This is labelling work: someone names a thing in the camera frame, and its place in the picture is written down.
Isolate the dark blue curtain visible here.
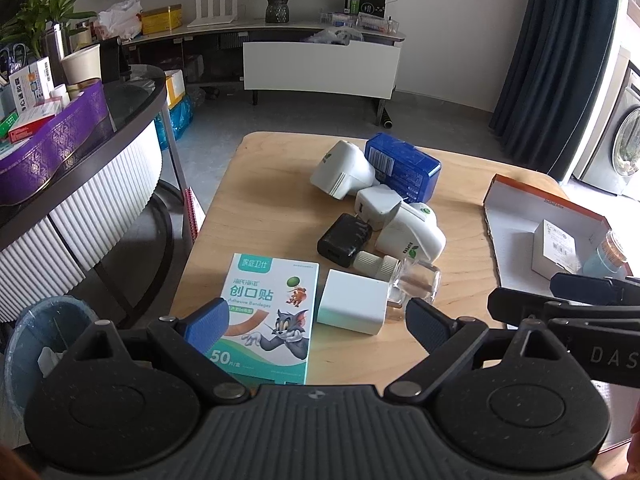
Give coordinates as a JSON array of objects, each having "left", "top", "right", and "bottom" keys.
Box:
[{"left": 487, "top": 0, "right": 626, "bottom": 181}]

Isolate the white paper cup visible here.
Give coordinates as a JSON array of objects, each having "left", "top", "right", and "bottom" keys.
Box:
[{"left": 61, "top": 44, "right": 102, "bottom": 86}]

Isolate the bamboo plant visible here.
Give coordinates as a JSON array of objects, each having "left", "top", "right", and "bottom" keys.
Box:
[{"left": 0, "top": 0, "right": 98, "bottom": 61}]

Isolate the stainless steel bottle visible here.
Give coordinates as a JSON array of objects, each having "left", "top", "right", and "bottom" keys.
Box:
[{"left": 42, "top": 22, "right": 71, "bottom": 86}]

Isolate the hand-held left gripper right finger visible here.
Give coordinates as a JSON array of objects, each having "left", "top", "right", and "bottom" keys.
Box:
[{"left": 384, "top": 297, "right": 575, "bottom": 403}]

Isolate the orange-rimmed cardboard tray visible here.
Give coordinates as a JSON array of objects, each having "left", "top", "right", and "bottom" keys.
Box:
[{"left": 482, "top": 174, "right": 640, "bottom": 301}]

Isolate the small white charger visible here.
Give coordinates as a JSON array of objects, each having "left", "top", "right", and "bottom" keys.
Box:
[{"left": 355, "top": 184, "right": 405, "bottom": 228}]

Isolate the white plastic bag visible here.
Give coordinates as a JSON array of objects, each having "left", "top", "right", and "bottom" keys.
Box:
[{"left": 97, "top": 0, "right": 143, "bottom": 40}]

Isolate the clear plastic organiser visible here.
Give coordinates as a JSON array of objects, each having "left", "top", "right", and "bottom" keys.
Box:
[{"left": 320, "top": 10, "right": 401, "bottom": 33}]

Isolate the white blue medicine box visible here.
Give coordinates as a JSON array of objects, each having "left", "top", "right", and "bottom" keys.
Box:
[{"left": 9, "top": 56, "right": 56, "bottom": 116}]

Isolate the white plug-in mosquito repeller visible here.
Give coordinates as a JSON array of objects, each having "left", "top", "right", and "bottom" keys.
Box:
[
  {"left": 309, "top": 139, "right": 378, "bottom": 202},
  {"left": 375, "top": 201, "right": 447, "bottom": 263}
]

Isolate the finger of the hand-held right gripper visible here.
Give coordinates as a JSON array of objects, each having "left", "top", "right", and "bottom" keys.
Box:
[
  {"left": 550, "top": 272, "right": 640, "bottom": 306},
  {"left": 487, "top": 287, "right": 640, "bottom": 328}
]

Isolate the light blue toothpick jar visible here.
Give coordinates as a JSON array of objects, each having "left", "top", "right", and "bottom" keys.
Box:
[{"left": 580, "top": 227, "right": 632, "bottom": 277}]

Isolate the yellow tin box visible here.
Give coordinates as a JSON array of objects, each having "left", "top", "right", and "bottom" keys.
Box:
[{"left": 141, "top": 4, "right": 183, "bottom": 36}]

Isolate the purple patterned box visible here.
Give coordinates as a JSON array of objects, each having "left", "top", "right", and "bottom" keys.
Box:
[{"left": 0, "top": 82, "right": 117, "bottom": 206}]

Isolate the white cube charger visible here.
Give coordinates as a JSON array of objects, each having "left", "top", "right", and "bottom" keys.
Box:
[{"left": 316, "top": 269, "right": 387, "bottom": 336}]

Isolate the red white box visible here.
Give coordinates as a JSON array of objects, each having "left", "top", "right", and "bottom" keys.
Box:
[{"left": 7, "top": 112, "right": 56, "bottom": 143}]

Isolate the blue floss pick box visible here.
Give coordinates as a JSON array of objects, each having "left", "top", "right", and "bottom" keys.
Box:
[{"left": 364, "top": 132, "right": 443, "bottom": 205}]

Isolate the white and dark TV cabinet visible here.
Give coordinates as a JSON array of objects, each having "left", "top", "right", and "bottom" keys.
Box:
[{"left": 120, "top": 22, "right": 407, "bottom": 126}]

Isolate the small white carton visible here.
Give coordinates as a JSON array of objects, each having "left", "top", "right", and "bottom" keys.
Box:
[{"left": 531, "top": 219, "right": 593, "bottom": 281}]

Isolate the blue plastic bag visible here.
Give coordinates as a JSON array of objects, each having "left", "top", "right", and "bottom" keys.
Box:
[{"left": 155, "top": 95, "right": 196, "bottom": 150}]

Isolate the round table with ribbed side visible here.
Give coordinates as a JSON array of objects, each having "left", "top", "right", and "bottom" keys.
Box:
[{"left": 0, "top": 65, "right": 173, "bottom": 321}]

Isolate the red spiral notebook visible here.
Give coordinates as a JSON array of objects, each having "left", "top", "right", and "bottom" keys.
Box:
[{"left": 182, "top": 185, "right": 207, "bottom": 248}]

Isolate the white router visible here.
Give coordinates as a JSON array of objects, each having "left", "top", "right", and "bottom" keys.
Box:
[{"left": 187, "top": 0, "right": 237, "bottom": 28}]

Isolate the yellow white cardboard box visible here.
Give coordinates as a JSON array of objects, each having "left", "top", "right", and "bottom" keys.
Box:
[{"left": 162, "top": 69, "right": 187, "bottom": 110}]

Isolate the black box with green print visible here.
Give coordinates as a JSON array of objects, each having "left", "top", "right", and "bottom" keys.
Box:
[{"left": 345, "top": 0, "right": 388, "bottom": 16}]

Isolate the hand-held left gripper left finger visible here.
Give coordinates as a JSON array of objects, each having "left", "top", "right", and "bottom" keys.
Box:
[{"left": 64, "top": 297, "right": 251, "bottom": 403}]

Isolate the black charger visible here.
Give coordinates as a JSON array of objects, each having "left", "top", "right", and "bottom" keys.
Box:
[{"left": 316, "top": 212, "right": 373, "bottom": 268}]

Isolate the trash bin with clear liner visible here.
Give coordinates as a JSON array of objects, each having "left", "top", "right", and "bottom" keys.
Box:
[{"left": 4, "top": 296, "right": 108, "bottom": 461}]

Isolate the clear liquid bottle white cap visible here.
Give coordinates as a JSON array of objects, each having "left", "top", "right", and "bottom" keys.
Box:
[{"left": 352, "top": 251, "right": 442, "bottom": 307}]

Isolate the teal white bandage box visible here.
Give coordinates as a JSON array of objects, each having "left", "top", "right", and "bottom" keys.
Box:
[{"left": 207, "top": 252, "right": 321, "bottom": 386}]

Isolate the grey plastic bag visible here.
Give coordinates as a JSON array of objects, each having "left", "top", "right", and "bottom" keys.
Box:
[{"left": 300, "top": 27, "right": 363, "bottom": 46}]

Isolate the silver washing machine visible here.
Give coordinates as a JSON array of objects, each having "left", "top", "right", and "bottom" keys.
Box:
[{"left": 572, "top": 45, "right": 640, "bottom": 196}]

